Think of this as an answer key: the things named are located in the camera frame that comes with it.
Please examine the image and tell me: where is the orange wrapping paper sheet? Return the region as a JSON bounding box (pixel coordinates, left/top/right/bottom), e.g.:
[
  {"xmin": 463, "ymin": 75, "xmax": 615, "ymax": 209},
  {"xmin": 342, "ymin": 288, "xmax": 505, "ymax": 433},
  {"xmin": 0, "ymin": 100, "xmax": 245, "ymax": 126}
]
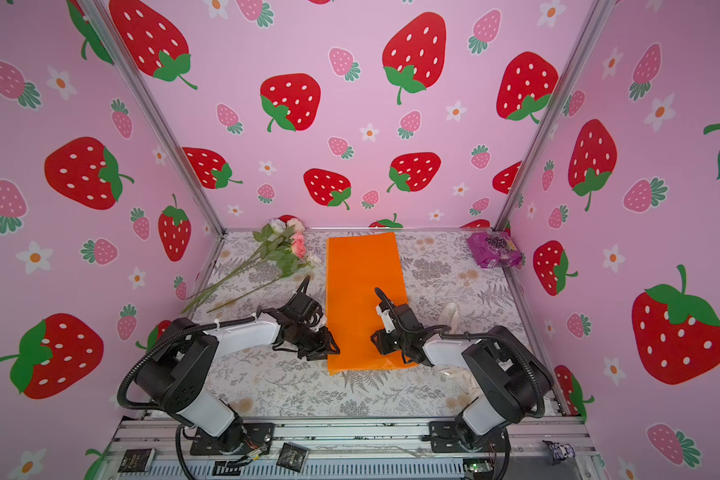
[{"xmin": 325, "ymin": 233, "xmax": 408, "ymax": 375}]

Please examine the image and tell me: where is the light pink fake rose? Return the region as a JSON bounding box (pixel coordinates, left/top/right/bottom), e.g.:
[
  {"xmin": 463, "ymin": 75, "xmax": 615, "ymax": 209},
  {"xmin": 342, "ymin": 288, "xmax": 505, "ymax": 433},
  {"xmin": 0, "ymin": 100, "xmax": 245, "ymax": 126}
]
[{"xmin": 186, "ymin": 242, "xmax": 308, "ymax": 310}]

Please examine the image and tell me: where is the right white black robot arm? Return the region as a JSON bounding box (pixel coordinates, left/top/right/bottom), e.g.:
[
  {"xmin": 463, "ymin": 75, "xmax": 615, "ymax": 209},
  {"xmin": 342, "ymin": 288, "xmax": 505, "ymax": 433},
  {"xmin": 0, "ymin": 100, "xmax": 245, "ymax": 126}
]
[{"xmin": 371, "ymin": 298, "xmax": 554, "ymax": 452}]

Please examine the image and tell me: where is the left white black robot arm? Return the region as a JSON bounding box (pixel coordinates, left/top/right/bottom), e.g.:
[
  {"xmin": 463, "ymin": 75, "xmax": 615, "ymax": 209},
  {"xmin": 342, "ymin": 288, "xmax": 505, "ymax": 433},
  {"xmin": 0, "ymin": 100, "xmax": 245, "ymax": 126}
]
[{"xmin": 117, "ymin": 292, "xmax": 340, "ymax": 453}]

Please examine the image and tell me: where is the white ribbon strip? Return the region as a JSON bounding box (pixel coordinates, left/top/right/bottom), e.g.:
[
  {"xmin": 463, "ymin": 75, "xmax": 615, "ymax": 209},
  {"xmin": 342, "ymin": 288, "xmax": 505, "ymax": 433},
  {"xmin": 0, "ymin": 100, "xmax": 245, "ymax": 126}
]
[{"xmin": 435, "ymin": 302, "xmax": 481, "ymax": 397}]

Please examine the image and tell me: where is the white rose at back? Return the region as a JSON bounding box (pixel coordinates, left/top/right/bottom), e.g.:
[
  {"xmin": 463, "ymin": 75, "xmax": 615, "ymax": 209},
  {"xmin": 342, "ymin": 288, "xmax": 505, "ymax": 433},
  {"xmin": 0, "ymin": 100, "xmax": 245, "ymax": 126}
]
[{"xmin": 248, "ymin": 218, "xmax": 290, "ymax": 264}]

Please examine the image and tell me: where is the purple snack packet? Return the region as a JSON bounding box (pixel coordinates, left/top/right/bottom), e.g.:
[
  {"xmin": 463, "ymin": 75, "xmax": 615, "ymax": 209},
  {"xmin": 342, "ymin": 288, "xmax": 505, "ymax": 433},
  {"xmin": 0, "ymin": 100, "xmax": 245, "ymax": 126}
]
[{"xmin": 467, "ymin": 231, "xmax": 524, "ymax": 269}]

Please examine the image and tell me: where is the black tag middle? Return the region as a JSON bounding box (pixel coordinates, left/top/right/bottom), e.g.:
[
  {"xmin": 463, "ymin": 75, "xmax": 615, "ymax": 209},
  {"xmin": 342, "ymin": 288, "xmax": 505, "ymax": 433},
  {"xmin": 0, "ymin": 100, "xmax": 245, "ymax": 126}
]
[{"xmin": 276, "ymin": 442, "xmax": 309, "ymax": 473}]

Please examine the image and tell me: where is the black tag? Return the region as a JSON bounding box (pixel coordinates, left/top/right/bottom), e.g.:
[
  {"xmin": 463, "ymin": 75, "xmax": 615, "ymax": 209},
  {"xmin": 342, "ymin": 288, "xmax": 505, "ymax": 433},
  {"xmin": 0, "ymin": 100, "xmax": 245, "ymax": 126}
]
[
  {"xmin": 117, "ymin": 449, "xmax": 156, "ymax": 473},
  {"xmin": 276, "ymin": 442, "xmax": 309, "ymax": 473}
]

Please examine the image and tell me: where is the black tag left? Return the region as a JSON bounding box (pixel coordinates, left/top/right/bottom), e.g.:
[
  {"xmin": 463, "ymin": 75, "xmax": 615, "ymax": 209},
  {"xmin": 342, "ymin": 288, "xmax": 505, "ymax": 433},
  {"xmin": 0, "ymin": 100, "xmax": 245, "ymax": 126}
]
[{"xmin": 117, "ymin": 449, "xmax": 156, "ymax": 473}]

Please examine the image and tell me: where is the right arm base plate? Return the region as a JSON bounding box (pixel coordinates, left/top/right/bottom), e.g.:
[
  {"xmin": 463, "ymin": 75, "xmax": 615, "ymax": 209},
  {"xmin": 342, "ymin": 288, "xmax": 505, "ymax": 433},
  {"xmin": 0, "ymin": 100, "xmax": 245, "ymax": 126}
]
[{"xmin": 428, "ymin": 420, "xmax": 511, "ymax": 453}]

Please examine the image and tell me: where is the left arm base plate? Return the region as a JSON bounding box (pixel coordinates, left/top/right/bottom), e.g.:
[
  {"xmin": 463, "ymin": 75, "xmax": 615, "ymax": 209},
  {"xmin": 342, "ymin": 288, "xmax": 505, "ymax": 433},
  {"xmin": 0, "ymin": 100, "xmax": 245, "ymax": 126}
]
[{"xmin": 190, "ymin": 422, "xmax": 275, "ymax": 456}]

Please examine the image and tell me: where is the aluminium front rail frame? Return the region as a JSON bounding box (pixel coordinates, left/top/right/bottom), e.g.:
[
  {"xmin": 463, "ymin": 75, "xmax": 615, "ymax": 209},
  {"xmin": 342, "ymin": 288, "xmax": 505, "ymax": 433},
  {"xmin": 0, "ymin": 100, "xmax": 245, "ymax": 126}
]
[{"xmin": 92, "ymin": 417, "xmax": 609, "ymax": 479}]

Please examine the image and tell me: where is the right aluminium corner post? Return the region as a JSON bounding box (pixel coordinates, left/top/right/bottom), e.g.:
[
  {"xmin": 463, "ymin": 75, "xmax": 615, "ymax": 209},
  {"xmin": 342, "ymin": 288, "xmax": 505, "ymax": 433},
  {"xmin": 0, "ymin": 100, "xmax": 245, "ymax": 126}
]
[{"xmin": 492, "ymin": 0, "xmax": 616, "ymax": 230}]

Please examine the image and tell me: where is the aluminium corner post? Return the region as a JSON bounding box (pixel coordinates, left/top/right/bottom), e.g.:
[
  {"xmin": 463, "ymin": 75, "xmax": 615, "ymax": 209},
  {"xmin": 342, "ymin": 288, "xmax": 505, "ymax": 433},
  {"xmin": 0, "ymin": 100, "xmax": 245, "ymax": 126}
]
[
  {"xmin": 80, "ymin": 0, "xmax": 226, "ymax": 238},
  {"xmin": 492, "ymin": 0, "xmax": 616, "ymax": 230}
]

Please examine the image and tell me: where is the left aluminium corner post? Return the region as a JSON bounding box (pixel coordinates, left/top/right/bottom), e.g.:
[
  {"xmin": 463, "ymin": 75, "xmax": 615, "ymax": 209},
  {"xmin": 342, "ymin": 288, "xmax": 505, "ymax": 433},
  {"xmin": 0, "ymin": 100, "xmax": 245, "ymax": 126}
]
[{"xmin": 80, "ymin": 0, "xmax": 226, "ymax": 238}]

